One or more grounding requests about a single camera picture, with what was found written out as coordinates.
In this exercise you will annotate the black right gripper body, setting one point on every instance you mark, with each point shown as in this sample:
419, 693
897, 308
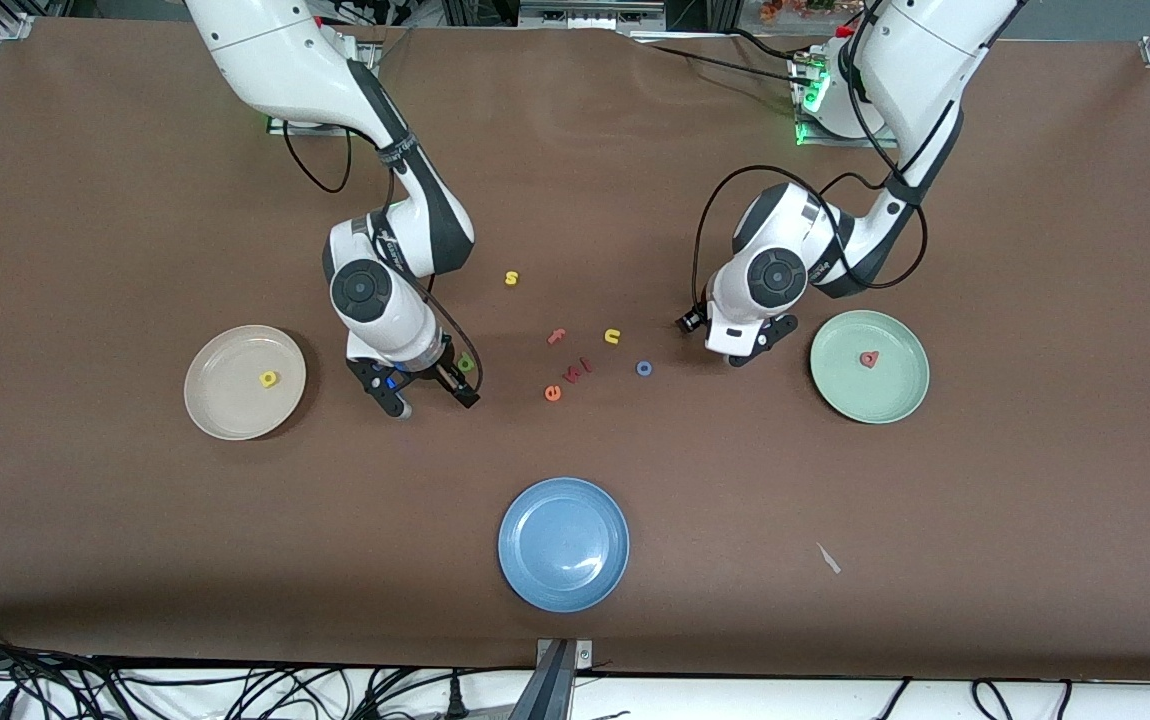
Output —
442, 369

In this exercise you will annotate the red foam letter p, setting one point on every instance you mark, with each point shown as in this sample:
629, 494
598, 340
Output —
875, 363

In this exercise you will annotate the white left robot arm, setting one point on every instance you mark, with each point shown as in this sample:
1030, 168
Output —
925, 60

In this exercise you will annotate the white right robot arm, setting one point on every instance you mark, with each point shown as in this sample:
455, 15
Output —
275, 60

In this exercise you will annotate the beige round plate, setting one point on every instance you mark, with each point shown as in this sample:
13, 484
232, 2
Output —
230, 400

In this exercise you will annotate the blue round plate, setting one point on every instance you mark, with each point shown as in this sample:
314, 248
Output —
563, 545

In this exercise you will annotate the black power plug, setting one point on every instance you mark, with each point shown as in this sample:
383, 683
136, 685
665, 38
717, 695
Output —
455, 700

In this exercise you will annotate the white paper scrap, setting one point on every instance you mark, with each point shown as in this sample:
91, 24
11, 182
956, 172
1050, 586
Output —
828, 558

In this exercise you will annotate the pale green round plate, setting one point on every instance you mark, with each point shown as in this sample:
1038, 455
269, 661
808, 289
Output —
885, 395

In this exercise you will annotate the orange dried flowers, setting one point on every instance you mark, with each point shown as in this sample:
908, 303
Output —
795, 8

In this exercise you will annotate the metal corner bracket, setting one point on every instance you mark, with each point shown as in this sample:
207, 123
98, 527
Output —
583, 655

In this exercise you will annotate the grey aluminium profile post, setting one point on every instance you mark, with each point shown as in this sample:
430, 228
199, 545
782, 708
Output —
550, 690

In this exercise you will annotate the grey metal equipment frame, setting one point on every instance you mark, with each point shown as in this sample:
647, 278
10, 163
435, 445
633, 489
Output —
590, 12

